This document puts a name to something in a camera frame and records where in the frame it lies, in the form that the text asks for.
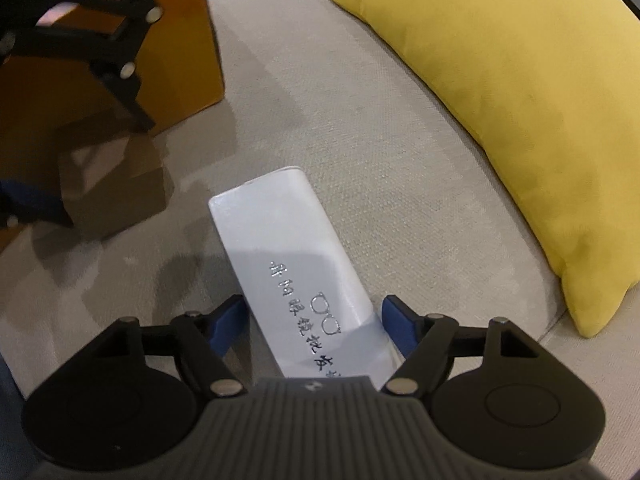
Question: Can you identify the white glasses case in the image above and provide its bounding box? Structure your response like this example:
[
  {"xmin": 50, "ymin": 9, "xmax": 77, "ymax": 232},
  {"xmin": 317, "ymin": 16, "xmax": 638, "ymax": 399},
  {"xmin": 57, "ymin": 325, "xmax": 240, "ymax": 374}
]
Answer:
[{"xmin": 208, "ymin": 167, "xmax": 400, "ymax": 388}]

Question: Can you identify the orange storage box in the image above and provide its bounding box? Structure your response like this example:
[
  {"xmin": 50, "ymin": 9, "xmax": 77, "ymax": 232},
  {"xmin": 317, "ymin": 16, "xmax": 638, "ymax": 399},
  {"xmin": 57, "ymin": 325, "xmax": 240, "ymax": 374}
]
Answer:
[{"xmin": 1, "ymin": 0, "xmax": 224, "ymax": 242}]

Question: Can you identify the beige sofa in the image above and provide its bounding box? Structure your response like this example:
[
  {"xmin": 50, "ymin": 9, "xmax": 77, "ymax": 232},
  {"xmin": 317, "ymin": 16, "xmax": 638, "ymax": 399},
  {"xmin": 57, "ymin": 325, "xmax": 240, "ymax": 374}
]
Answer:
[{"xmin": 1, "ymin": 0, "xmax": 639, "ymax": 479}]

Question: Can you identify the brown cardboard piece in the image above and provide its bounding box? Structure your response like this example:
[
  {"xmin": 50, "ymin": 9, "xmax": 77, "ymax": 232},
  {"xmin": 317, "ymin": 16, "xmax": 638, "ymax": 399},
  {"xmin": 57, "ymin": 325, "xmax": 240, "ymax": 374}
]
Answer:
[{"xmin": 58, "ymin": 134, "xmax": 167, "ymax": 240}]

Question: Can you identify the yellow cushion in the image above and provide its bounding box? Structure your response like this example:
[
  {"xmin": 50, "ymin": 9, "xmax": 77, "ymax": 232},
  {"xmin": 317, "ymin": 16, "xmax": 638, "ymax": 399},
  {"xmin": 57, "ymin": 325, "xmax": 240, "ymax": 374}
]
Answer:
[{"xmin": 332, "ymin": 0, "xmax": 639, "ymax": 337}]

